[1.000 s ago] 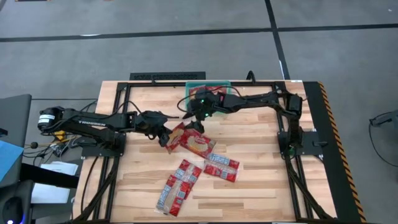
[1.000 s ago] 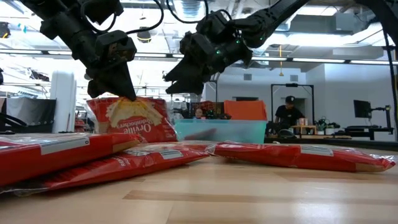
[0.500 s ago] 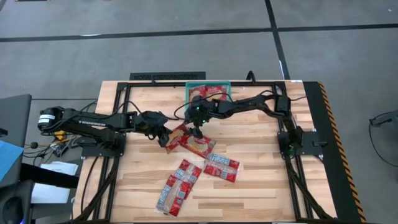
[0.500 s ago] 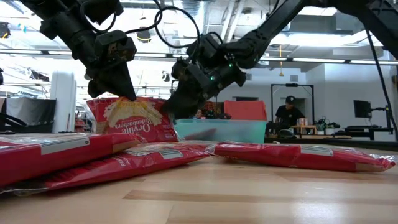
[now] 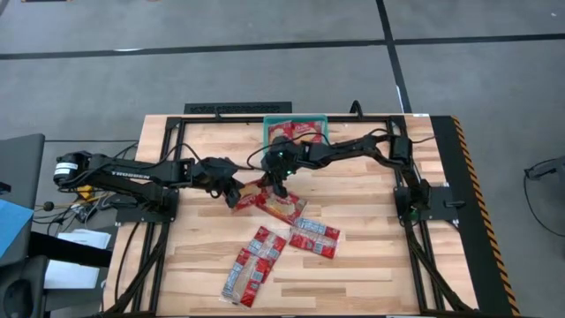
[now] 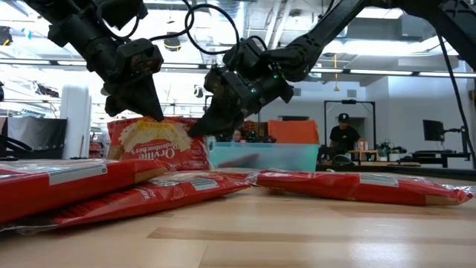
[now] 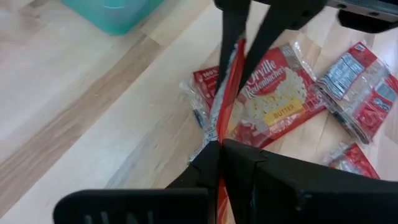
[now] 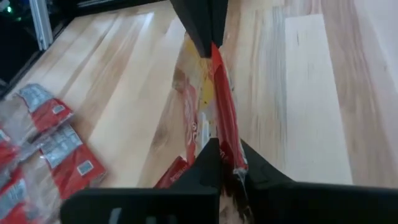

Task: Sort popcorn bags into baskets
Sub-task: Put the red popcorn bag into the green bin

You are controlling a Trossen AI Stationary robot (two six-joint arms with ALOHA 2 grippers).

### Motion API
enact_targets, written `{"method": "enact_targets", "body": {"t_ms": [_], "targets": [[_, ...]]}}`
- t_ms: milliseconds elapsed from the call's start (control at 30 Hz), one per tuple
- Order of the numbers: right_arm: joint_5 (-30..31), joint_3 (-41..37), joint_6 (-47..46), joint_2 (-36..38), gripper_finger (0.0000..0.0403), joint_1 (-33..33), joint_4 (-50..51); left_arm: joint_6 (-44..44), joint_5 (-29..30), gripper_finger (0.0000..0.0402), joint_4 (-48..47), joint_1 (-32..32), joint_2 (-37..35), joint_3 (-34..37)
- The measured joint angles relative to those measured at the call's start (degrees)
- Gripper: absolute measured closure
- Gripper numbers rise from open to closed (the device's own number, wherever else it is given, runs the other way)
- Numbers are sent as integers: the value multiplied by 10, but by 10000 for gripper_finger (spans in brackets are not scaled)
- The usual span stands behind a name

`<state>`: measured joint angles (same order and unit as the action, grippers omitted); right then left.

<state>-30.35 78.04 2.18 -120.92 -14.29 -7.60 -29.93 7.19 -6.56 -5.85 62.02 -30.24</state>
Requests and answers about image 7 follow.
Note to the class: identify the red microwave popcorn bag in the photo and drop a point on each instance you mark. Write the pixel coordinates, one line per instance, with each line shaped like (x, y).
(280, 102)
(205, 82)
(367, 102)
(354, 158)
(228, 109)

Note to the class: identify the teal plastic basket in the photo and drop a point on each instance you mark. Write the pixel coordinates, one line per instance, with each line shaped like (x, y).
(118, 15)

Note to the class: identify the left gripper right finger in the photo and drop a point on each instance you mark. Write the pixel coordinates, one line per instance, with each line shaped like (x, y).
(311, 199)

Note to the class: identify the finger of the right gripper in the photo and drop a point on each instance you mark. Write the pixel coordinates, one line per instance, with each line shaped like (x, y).
(231, 31)
(280, 25)

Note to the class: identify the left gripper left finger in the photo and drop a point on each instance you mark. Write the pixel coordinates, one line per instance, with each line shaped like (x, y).
(199, 177)

